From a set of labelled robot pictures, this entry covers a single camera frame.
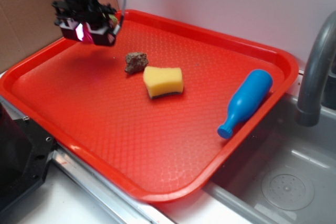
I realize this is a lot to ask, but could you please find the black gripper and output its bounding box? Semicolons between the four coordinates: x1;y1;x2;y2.
52;0;117;46

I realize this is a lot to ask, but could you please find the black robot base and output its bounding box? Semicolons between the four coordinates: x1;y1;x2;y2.
1;106;55;214

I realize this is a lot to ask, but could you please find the green plush toy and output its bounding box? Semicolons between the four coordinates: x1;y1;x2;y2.
104;14;118;28

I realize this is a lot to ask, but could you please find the brown rock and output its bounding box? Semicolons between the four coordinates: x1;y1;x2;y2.
124;52;149;74

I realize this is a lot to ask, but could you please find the cardboard panel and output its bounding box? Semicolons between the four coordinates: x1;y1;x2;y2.
1;0;62;72

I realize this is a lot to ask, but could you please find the yellow sponge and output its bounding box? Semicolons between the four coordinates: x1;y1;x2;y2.
143;66;184;99

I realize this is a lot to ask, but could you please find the red plastic tray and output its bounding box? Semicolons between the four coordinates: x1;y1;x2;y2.
1;10;299;202

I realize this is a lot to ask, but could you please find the blue plastic bottle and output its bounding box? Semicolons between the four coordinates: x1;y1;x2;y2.
217;69;273;139

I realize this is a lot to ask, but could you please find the grey faucet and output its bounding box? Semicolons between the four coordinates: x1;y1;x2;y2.
295;12;335;126

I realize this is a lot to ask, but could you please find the grey plastic sink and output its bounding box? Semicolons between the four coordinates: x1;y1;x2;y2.
204;74;335;223

